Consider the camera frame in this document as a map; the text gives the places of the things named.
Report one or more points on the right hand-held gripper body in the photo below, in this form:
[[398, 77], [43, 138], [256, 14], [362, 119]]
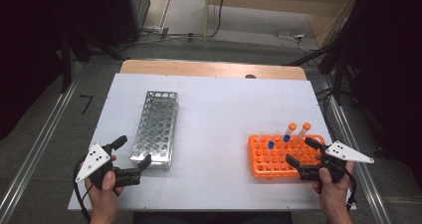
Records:
[[333, 166]]

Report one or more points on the person's left hand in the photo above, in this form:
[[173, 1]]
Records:
[[104, 197]]

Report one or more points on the dark curtain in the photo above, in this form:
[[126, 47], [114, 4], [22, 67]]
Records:
[[391, 51], [26, 51]]

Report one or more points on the orange-capped test tube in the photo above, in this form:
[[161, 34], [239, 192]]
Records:
[[306, 126], [292, 126]]

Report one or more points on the wooden table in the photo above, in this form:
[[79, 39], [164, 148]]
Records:
[[199, 68]]

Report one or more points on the metal floor rail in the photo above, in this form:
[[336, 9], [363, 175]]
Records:
[[361, 171], [36, 141]]

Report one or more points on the person's right hand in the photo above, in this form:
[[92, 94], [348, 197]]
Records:
[[333, 194]]

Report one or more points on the black cabinet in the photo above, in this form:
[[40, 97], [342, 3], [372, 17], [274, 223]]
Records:
[[126, 11]]

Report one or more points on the white work board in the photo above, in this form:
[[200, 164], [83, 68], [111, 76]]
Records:
[[212, 134]]

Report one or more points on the light wooden frame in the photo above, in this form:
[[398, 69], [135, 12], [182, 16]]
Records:
[[282, 6]]

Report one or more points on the metal test tube rack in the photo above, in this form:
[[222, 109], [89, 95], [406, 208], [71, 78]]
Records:
[[156, 127]]

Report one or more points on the black metal stand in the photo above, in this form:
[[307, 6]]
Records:
[[338, 78], [66, 64]]

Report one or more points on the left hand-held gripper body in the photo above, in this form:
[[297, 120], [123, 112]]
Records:
[[99, 171]]

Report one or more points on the orange plastic test tube rack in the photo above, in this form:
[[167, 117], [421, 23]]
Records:
[[275, 166]]

